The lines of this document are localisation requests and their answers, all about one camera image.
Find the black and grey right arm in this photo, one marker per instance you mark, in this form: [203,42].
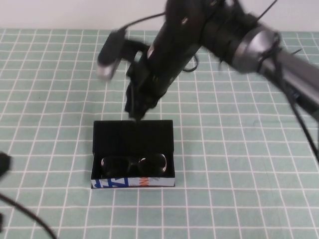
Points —
[261,47]

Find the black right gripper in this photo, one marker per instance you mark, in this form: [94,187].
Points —
[162,69]

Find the black framed glasses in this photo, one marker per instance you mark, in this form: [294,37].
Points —
[132,165]

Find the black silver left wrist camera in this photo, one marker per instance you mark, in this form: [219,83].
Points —
[5,163]

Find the green checked tablecloth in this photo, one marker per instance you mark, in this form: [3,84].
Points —
[224,149]

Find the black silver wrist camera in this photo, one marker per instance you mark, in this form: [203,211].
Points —
[5,163]
[109,57]

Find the black printed glasses case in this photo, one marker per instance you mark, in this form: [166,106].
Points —
[132,137]

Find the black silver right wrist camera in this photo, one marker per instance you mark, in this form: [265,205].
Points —
[109,57]

